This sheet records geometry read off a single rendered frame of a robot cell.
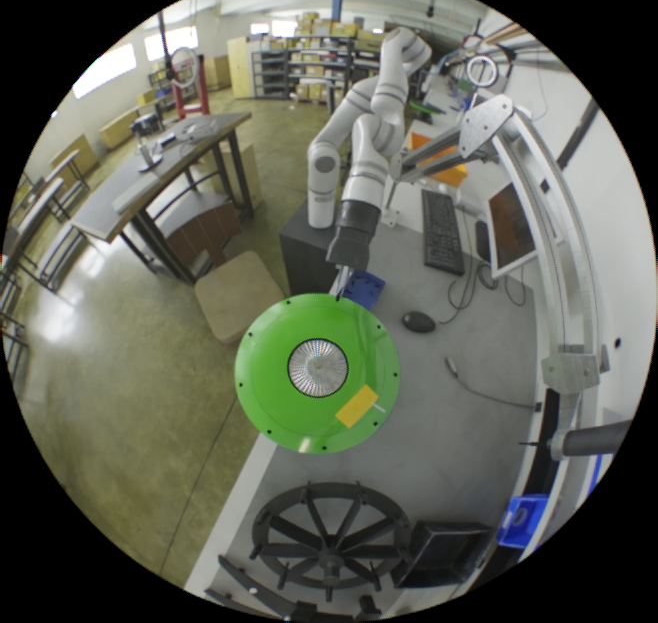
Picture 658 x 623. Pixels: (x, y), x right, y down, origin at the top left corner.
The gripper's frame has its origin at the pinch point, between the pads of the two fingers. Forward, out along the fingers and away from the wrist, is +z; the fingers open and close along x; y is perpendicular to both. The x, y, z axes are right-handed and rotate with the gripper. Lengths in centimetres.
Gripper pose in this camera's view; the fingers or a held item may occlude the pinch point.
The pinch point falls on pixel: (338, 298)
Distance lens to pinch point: 44.3
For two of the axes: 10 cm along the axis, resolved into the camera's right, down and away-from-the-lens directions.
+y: -1.0, 1.1, -9.9
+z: -2.4, 9.6, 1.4
